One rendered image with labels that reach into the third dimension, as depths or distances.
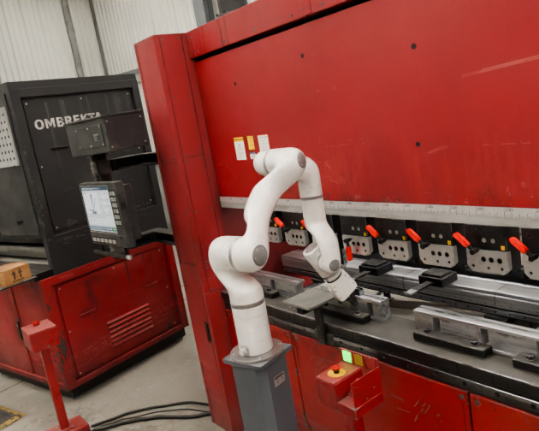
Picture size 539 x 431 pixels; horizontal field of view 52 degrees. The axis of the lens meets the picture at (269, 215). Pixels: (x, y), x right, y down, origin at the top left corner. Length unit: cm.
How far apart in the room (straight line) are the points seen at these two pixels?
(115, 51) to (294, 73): 804
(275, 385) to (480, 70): 122
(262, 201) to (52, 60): 830
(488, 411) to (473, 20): 126
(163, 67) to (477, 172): 174
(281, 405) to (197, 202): 138
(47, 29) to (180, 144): 730
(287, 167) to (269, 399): 81
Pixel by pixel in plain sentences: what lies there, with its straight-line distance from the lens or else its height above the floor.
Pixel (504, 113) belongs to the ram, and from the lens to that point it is 182.
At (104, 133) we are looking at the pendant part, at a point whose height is 185.
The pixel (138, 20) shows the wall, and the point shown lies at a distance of 982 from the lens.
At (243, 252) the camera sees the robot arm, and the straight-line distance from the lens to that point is 180.
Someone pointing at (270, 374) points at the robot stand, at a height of 95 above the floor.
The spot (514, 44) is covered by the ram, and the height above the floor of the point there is 189.
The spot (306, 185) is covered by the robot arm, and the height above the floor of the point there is 152.
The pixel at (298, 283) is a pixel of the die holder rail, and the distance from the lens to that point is 277.
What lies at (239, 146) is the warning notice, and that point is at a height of 167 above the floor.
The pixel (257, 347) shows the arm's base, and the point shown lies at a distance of 194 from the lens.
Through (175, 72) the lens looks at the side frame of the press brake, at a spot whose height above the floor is 210.
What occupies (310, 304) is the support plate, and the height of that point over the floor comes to 100.
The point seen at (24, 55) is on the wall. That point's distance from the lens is 981.
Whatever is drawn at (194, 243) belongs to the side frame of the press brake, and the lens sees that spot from 304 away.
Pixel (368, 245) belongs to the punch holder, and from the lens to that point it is 228.
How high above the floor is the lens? 182
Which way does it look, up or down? 11 degrees down
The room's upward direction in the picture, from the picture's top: 10 degrees counter-clockwise
